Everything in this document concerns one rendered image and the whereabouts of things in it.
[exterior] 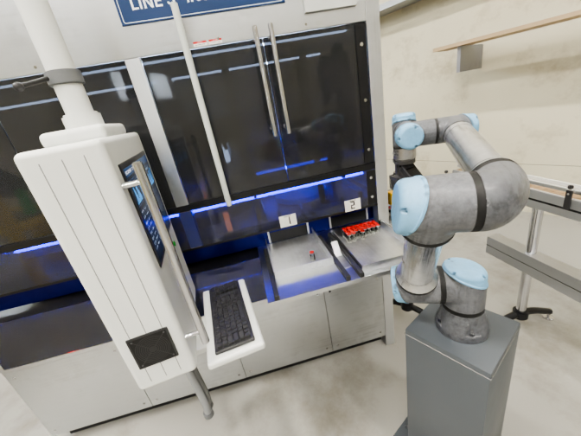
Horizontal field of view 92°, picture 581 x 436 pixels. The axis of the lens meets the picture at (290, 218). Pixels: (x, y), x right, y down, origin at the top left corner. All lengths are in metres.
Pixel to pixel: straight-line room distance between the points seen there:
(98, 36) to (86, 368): 1.54
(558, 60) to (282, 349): 3.38
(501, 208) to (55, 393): 2.09
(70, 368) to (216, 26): 1.75
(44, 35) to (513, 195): 1.12
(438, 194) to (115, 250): 0.76
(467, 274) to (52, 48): 1.27
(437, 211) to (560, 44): 3.23
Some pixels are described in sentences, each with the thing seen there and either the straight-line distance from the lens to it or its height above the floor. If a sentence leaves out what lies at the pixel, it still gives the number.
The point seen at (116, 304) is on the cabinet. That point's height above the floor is 1.13.
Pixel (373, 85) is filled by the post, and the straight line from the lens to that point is 1.41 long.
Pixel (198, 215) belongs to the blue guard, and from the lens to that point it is 1.35.
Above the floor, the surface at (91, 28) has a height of 1.91.
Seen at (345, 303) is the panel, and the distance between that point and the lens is 1.73.
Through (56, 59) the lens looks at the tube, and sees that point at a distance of 1.04.
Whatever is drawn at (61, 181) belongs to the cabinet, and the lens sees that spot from 0.83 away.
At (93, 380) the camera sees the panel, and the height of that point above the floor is 0.39.
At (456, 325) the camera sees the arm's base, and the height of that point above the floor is 0.84.
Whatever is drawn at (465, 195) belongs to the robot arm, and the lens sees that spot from 0.58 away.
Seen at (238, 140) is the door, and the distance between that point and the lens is 1.28.
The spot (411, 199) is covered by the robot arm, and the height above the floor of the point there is 1.35.
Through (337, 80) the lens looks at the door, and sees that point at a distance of 1.36.
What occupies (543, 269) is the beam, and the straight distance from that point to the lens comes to 2.01.
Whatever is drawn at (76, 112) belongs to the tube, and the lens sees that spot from 1.02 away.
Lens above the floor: 1.54
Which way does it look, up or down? 22 degrees down
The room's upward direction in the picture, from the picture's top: 11 degrees counter-clockwise
